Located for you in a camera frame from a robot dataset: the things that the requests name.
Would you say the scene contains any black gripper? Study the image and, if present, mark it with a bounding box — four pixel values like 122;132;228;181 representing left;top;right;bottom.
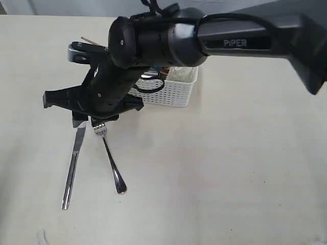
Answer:
42;54;144;128

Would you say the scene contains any silver table knife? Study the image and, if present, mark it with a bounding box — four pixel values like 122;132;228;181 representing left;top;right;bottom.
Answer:
61;122;86;210

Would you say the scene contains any silver metal fork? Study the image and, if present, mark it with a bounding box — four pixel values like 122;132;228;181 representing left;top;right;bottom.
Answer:
93;123;127;194

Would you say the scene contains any wooden chopstick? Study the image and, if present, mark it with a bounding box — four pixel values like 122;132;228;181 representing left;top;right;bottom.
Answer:
81;36;98;45

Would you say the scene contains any white speckled ceramic bowl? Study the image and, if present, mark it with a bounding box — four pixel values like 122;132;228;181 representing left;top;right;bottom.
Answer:
166;66;196;83

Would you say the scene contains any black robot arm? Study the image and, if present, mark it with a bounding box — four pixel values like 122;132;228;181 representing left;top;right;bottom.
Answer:
43;1;326;127

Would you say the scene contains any silver foil packet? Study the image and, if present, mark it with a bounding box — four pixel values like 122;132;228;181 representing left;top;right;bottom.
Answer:
141;71;159;80

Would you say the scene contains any white perforated plastic basket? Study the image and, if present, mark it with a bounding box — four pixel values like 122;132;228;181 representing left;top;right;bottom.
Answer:
129;66;198;107

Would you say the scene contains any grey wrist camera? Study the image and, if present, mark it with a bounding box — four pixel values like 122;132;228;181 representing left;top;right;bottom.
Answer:
67;41;108;65

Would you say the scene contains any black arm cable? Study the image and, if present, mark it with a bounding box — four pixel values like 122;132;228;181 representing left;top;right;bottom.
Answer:
132;76;166;93

